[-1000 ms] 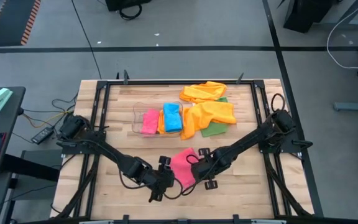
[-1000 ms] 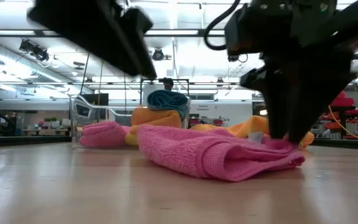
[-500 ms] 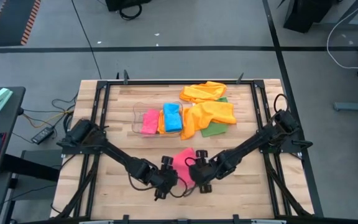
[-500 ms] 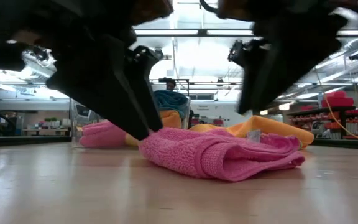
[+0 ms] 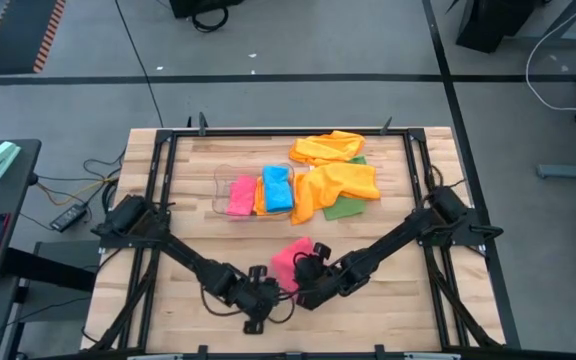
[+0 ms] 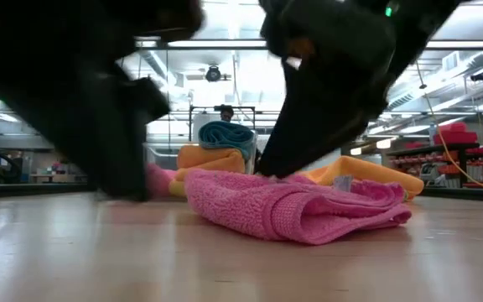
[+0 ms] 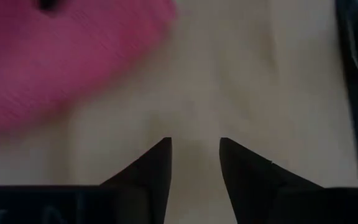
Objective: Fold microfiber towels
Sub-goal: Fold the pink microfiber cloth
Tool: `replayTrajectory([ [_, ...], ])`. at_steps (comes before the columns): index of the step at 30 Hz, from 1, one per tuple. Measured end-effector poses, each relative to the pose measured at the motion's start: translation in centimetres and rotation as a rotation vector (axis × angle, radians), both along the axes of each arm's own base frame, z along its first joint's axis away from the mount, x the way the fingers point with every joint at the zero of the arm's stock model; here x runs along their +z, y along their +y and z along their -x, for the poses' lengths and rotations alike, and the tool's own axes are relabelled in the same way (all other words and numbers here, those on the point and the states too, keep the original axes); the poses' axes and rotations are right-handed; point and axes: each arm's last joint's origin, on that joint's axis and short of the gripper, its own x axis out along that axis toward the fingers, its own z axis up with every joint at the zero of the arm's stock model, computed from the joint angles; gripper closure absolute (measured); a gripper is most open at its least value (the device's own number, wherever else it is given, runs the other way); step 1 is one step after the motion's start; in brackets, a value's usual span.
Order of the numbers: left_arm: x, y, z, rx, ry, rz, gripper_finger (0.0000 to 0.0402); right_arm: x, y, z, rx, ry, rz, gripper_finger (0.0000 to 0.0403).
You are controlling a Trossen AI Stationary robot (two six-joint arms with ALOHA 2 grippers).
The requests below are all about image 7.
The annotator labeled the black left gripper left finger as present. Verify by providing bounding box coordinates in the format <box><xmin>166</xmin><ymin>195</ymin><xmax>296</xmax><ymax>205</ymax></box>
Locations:
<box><xmin>99</xmin><ymin>136</ymin><xmax>173</xmax><ymax>224</ymax></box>

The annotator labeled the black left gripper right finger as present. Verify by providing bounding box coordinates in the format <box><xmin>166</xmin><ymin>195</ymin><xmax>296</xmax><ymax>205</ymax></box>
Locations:
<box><xmin>219</xmin><ymin>136</ymin><xmax>324</xmax><ymax>224</ymax></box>

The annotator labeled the pink microfiber towel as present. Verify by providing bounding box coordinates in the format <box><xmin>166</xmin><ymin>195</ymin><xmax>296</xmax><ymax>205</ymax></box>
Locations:
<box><xmin>0</xmin><ymin>0</ymin><xmax>178</xmax><ymax>144</ymax></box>

